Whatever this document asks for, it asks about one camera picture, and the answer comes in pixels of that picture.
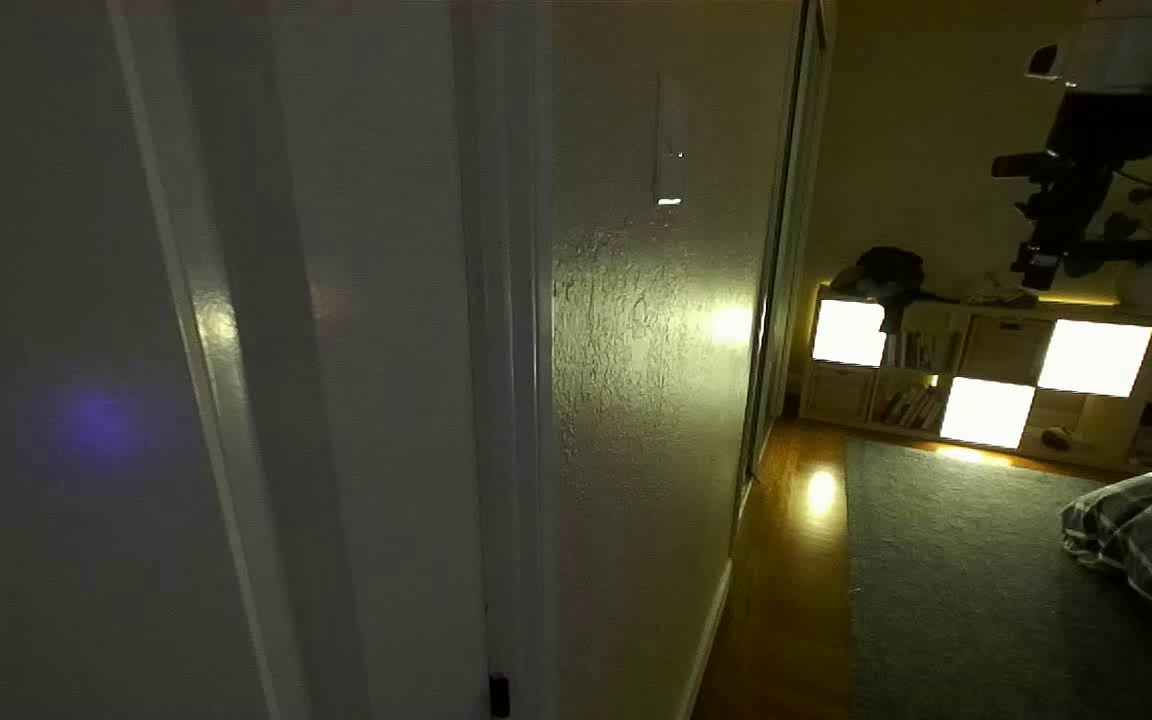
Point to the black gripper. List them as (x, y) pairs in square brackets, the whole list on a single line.
[(1092, 140)]

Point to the glowing white shelf panel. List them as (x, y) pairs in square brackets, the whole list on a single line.
[(848, 333), (985, 412), (1092, 356)]

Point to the white cube shelf unit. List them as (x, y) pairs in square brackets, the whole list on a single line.
[(1003, 355)]

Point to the dark bag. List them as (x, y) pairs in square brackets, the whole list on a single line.
[(884, 273)]

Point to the dark grey rug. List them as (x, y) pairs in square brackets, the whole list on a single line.
[(962, 600)]

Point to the white baseboard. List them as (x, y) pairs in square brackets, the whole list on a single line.
[(705, 640)]

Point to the white door trim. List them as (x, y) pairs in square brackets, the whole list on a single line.
[(509, 373)]

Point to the small black door stop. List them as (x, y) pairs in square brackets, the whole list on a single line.
[(498, 698)]

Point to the closet door frame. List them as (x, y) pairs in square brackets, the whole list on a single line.
[(777, 240)]

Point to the white door frame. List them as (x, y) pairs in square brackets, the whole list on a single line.
[(211, 373)]

